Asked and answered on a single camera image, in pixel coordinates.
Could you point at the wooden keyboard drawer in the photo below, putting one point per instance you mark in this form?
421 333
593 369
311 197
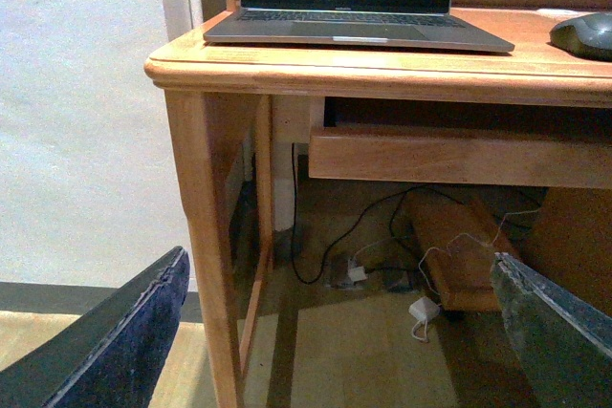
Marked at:
461 156

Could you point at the grey logitech mouse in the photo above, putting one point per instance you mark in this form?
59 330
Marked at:
587 37

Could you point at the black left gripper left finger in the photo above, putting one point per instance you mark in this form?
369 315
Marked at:
113 355

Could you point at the grey open laptop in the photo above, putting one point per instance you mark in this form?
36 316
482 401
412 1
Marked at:
425 24

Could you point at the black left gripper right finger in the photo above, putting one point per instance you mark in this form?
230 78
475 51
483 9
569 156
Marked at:
563 344

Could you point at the white power adapter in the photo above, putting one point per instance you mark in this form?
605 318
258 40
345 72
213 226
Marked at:
424 310

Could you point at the floor power strip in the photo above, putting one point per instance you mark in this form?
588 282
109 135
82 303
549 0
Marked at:
346 272

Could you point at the wooden footrest board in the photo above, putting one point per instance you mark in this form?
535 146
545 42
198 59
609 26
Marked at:
459 242

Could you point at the wooden desk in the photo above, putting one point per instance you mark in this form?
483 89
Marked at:
216 95

